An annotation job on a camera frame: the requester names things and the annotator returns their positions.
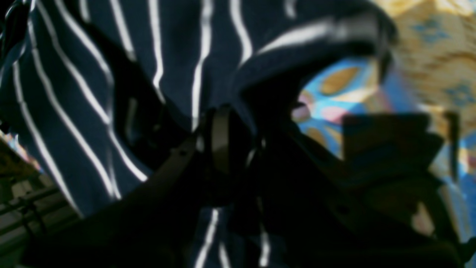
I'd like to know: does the right gripper white right finger image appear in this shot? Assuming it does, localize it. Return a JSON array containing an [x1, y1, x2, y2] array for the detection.
[[260, 119, 465, 268]]

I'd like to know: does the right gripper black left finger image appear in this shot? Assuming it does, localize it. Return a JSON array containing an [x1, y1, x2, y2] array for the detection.
[[22, 106, 234, 268]]

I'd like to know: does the navy white striped T-shirt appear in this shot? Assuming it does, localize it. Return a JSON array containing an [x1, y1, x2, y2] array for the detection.
[[1, 0, 398, 268]]

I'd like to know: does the patterned tile tablecloth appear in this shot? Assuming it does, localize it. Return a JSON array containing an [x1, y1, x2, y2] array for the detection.
[[1, 0, 475, 239]]

